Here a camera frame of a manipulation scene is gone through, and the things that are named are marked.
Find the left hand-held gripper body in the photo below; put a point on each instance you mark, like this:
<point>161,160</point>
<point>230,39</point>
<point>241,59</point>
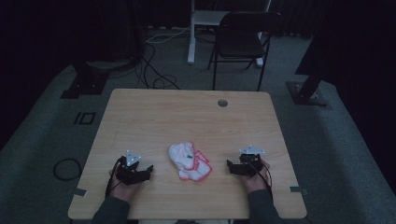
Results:
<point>129,168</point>

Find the black stand with slanted post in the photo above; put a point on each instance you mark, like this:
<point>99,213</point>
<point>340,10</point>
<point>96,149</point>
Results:
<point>306,95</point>

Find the white desk frame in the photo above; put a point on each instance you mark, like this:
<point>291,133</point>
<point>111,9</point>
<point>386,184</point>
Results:
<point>192,37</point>

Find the grey tape strip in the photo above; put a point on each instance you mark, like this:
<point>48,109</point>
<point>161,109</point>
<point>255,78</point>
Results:
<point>297,189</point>

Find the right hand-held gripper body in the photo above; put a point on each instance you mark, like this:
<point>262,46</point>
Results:
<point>249,163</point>

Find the black folding chair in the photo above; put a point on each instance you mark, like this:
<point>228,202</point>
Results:
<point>238,42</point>

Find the grey round stand base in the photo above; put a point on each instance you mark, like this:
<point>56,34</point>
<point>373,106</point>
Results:
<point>107,64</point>

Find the person's left hand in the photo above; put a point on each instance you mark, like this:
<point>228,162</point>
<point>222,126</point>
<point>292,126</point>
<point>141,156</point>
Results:
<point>123,190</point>

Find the white cloth with pink edge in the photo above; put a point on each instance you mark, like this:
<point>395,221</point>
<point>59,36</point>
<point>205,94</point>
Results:
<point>190,161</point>

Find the dark curtain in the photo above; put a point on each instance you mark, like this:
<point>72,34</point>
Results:
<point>358,46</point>

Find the person's right hand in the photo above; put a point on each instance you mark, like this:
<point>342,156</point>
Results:
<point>257,182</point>

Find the black stand base plate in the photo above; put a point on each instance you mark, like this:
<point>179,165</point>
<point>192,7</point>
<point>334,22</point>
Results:
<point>85,85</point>

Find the grey round table grommet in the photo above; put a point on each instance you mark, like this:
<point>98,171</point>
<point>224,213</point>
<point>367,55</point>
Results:
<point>222,103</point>

